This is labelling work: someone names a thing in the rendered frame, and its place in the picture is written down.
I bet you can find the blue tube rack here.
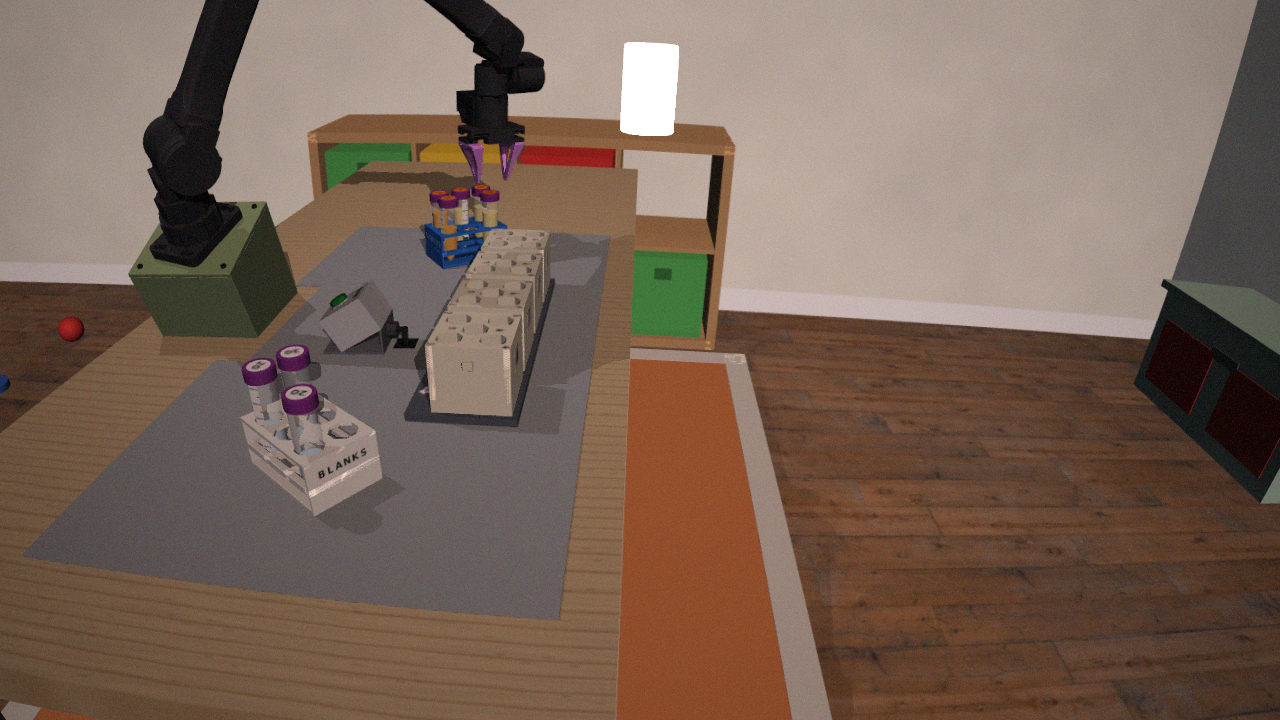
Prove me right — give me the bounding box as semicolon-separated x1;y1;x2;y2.
425;217;507;269

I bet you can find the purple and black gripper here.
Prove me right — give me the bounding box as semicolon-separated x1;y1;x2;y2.
458;94;525;184

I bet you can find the grey flat mat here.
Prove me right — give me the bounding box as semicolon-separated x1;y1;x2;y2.
22;225;611;620

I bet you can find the white button box with label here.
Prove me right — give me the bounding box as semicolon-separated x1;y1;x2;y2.
319;279;419;355

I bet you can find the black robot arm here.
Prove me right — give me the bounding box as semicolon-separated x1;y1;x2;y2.
143;0;545;266

